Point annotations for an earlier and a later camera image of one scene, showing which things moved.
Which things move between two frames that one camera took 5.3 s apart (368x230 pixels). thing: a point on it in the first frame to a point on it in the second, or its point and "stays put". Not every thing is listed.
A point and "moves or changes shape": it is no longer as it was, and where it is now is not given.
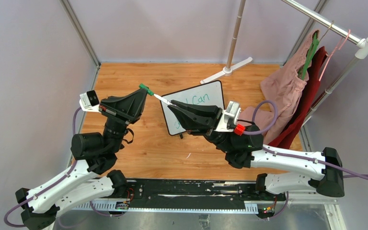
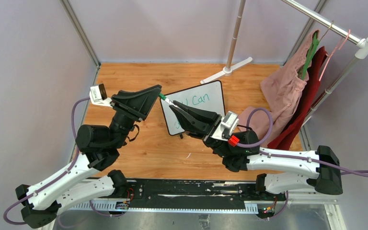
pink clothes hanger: (342, 40) stays put
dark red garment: (283, 140) stays put
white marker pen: (164, 100) stays put
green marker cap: (149, 91) moves or changes shape
